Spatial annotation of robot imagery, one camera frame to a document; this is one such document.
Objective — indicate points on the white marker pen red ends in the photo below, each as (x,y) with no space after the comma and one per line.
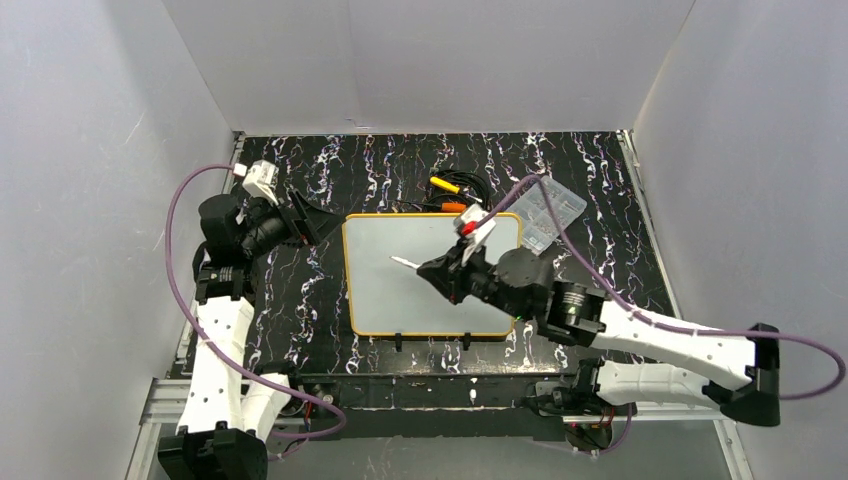
(404,262)

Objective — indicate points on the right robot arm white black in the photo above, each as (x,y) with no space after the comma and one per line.
(686,363)

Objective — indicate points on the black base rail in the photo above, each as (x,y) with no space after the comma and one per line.
(461,406)

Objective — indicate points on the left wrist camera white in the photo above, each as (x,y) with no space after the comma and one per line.
(260,181)

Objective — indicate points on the whiteboard with yellow frame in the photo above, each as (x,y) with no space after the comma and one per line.
(387,298)

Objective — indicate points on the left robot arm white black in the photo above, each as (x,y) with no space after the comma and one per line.
(227,419)

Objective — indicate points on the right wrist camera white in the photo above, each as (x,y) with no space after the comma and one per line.
(473,226)

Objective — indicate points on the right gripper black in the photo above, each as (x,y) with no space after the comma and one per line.
(454,276)

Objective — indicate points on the orange handled tool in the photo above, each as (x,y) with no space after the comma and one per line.
(452,207)

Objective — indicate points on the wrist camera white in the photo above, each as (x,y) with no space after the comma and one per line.
(473,226)
(260,181)

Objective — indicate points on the clear plastic screw box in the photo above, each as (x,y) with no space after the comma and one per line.
(546,209)

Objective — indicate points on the yellow handled tool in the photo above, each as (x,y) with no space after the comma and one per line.
(444,185)

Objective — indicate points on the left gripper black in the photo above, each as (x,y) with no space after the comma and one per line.
(294,218)

